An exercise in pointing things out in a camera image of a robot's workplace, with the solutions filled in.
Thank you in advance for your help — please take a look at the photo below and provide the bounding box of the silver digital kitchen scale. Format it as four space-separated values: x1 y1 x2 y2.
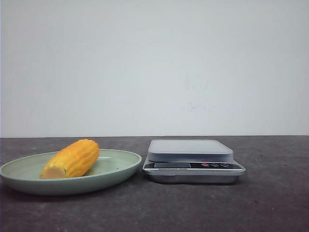
142 139 246 184

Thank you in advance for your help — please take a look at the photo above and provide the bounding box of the light green plate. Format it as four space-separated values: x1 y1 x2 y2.
0 149 142 196

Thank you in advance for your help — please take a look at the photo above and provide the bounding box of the yellow corn cob piece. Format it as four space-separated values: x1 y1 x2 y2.
40 139 99 179

